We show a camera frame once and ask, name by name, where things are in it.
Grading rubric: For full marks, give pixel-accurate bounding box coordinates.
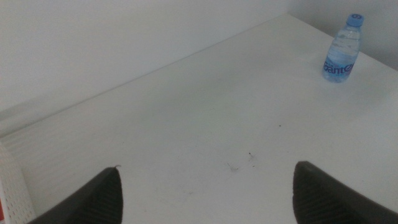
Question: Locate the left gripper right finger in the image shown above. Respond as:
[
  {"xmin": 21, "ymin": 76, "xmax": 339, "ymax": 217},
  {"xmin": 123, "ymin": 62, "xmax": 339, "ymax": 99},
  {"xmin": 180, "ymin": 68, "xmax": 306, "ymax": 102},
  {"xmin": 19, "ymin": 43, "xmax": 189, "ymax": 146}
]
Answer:
[{"xmin": 292, "ymin": 160, "xmax": 398, "ymax": 224}]

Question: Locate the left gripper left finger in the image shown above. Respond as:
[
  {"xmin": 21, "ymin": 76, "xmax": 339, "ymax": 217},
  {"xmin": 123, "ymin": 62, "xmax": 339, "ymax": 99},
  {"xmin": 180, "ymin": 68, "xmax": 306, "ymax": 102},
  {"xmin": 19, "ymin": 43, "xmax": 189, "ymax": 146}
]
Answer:
[{"xmin": 27, "ymin": 166, "xmax": 124, "ymax": 224}]

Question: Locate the clear water bottle blue cap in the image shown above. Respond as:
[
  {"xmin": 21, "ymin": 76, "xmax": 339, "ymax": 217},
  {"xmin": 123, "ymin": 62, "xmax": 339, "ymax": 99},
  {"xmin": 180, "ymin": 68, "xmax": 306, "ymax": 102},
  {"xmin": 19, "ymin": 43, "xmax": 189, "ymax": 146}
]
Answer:
[{"xmin": 321, "ymin": 12, "xmax": 366, "ymax": 84}]

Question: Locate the white perforated plastic basket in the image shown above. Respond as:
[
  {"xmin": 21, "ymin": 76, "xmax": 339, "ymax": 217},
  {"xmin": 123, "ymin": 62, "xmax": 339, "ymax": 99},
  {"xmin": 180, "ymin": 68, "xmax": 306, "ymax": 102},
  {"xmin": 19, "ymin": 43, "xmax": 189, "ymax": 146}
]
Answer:
[{"xmin": 0, "ymin": 140, "xmax": 37, "ymax": 224}]

